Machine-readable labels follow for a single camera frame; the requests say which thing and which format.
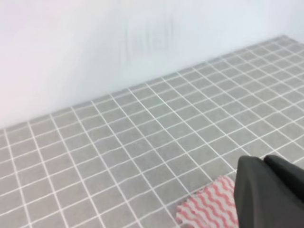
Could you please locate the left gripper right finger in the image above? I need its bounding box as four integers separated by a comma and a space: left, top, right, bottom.
264, 155, 304, 207

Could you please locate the grey grid tablecloth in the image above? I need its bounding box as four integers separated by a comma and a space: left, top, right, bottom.
0, 36, 304, 228

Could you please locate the pink white wavy towel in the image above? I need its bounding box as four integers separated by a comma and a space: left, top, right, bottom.
176, 176, 239, 228

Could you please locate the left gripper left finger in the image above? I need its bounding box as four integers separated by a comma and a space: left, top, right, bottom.
234, 156, 304, 228

